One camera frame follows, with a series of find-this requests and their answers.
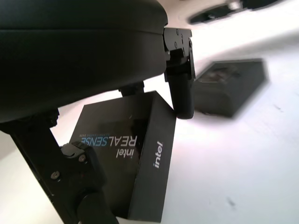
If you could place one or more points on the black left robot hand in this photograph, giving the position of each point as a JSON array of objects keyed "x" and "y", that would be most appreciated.
[{"x": 81, "y": 53}]

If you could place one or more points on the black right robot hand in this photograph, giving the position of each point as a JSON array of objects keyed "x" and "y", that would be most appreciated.
[{"x": 217, "y": 14}]

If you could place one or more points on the black RealSense box lid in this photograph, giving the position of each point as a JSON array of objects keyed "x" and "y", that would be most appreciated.
[{"x": 140, "y": 163}]

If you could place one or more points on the black camera box base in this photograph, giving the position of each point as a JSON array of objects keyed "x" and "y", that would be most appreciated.
[{"x": 233, "y": 98}]

